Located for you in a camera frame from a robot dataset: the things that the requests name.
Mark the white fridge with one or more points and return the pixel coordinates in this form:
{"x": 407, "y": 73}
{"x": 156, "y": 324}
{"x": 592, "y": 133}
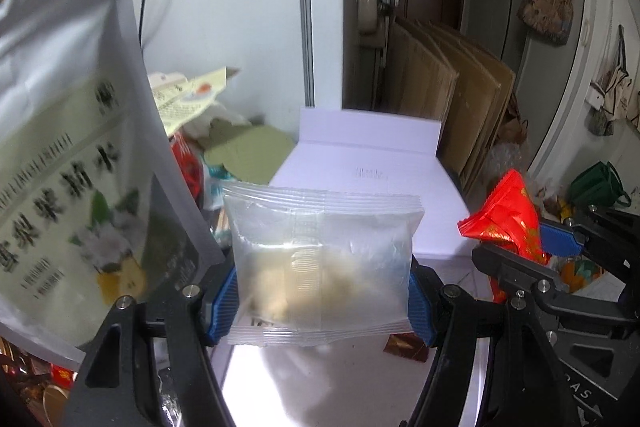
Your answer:
{"x": 240, "y": 7}

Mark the dark green bag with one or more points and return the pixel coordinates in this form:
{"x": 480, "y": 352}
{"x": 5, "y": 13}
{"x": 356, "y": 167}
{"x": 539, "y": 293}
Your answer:
{"x": 597, "y": 187}

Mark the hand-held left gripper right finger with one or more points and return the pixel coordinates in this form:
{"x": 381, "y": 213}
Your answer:
{"x": 419, "y": 302}

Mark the clear plastic floor bag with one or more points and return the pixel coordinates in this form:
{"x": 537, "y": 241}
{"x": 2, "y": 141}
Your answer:
{"x": 505, "y": 159}

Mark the olive green paper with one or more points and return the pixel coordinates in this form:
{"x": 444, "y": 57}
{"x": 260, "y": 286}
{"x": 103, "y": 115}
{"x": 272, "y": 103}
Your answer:
{"x": 250, "y": 152}

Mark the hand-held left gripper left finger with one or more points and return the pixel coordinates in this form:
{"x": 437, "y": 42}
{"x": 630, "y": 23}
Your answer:
{"x": 222, "y": 302}

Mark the clear plastic packet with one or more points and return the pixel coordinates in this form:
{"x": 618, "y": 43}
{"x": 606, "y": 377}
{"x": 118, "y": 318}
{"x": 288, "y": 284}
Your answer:
{"x": 320, "y": 257}

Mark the silver stand-up pouch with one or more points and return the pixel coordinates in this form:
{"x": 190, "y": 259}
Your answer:
{"x": 75, "y": 107}

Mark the red foil snack packet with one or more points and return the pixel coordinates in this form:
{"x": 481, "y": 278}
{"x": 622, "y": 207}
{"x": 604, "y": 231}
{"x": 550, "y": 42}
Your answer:
{"x": 505, "y": 207}

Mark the red plastic wrapper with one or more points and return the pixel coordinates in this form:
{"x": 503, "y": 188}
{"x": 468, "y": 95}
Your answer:
{"x": 187, "y": 167}

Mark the white canvas tote bag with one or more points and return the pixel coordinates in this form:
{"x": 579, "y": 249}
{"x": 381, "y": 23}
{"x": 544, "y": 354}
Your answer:
{"x": 615, "y": 92}
{"x": 636, "y": 102}

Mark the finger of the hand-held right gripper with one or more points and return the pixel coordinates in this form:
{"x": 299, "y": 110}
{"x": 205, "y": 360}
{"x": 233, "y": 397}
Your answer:
{"x": 520, "y": 274}
{"x": 560, "y": 236}

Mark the white cardboard gift box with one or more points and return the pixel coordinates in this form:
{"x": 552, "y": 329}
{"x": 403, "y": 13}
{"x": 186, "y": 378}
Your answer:
{"x": 360, "y": 167}

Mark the printed paper leaflet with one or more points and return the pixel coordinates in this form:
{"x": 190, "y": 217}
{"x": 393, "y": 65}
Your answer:
{"x": 190, "y": 97}

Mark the small brown packet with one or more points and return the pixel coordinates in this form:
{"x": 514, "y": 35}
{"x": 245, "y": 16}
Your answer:
{"x": 402, "y": 348}

